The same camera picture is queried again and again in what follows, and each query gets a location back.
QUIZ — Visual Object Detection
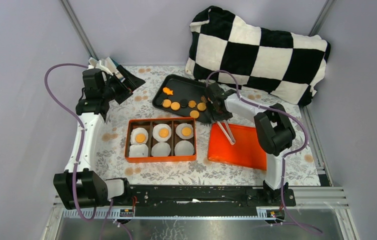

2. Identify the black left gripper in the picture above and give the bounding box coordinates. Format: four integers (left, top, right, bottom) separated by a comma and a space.
100, 65, 145, 104

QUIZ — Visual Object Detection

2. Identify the black baking tray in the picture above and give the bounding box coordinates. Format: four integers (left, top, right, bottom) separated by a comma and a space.
152, 74, 206, 117

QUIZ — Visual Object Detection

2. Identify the round orange cookie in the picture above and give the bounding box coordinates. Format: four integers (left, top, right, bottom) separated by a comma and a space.
170, 101, 181, 111
189, 110, 200, 119
162, 99, 172, 108
134, 133, 147, 144
197, 102, 207, 112
158, 127, 170, 138
181, 127, 193, 138

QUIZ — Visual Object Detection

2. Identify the orange compartment box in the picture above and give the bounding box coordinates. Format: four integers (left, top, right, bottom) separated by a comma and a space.
124, 117, 197, 163

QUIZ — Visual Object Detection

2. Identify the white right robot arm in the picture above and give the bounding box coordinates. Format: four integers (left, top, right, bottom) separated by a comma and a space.
205, 83, 296, 206

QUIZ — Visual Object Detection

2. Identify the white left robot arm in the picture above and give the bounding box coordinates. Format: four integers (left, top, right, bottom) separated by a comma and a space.
53, 64, 145, 210

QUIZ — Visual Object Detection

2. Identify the orange swirl cookie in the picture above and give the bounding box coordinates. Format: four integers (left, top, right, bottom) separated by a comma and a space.
188, 100, 197, 109

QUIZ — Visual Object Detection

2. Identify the teal beige folded cloth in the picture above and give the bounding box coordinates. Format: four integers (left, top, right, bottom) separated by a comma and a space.
88, 57, 124, 80

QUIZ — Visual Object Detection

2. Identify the orange fish shaped cookie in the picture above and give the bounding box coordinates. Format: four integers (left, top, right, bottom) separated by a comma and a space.
162, 87, 174, 96

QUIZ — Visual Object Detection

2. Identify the white paper cupcake liner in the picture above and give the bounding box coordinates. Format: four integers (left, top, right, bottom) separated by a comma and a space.
174, 140, 195, 156
130, 127, 149, 145
151, 142, 171, 157
128, 144, 149, 158
175, 123, 194, 140
152, 123, 172, 142

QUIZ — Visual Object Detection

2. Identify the black white checkered pillow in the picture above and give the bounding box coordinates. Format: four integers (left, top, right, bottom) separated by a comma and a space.
185, 6, 331, 106

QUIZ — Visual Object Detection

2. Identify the orange box lid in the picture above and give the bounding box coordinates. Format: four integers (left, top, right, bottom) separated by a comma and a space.
207, 123, 267, 171

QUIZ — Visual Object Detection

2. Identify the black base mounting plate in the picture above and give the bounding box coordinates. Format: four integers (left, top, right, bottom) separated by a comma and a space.
113, 184, 296, 217

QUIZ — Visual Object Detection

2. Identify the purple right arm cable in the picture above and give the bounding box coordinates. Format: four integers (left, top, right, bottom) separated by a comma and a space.
205, 70, 325, 237

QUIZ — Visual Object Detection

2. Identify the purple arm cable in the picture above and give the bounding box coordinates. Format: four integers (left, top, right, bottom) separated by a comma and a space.
205, 70, 325, 237
44, 63, 113, 240

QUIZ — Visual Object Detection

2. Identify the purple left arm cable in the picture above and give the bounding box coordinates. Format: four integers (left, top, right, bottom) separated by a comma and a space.
44, 63, 113, 240

